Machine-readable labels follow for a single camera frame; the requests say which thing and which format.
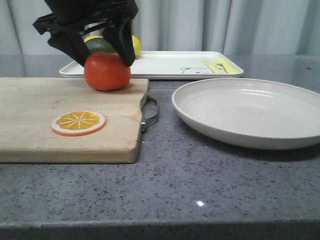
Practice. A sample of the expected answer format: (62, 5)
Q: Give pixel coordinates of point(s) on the yellow plastic knife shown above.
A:
(213, 67)

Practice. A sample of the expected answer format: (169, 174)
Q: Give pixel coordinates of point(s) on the grey curtain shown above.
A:
(231, 27)

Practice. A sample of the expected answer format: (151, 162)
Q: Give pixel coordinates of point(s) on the orange fruit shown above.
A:
(104, 71)

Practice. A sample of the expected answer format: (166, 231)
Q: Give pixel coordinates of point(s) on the cream rectangular tray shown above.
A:
(180, 65)

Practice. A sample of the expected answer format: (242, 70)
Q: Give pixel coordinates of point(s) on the yellow lemon behind lime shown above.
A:
(92, 37)

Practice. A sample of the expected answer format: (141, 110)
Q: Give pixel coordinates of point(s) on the green lime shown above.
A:
(99, 44)

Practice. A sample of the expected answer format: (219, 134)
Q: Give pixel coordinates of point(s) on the wooden cutting board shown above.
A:
(28, 105)

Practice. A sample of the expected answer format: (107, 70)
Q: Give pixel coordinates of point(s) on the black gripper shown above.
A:
(85, 16)

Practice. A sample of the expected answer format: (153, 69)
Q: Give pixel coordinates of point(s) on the yellow plastic fork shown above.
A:
(227, 66)

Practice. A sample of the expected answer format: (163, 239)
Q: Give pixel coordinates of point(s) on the cream round plate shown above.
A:
(251, 113)

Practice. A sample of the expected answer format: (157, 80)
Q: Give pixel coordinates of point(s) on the orange slice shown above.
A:
(78, 123)

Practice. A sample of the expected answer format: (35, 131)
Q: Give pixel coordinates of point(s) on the metal cutting board handle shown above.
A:
(150, 112)

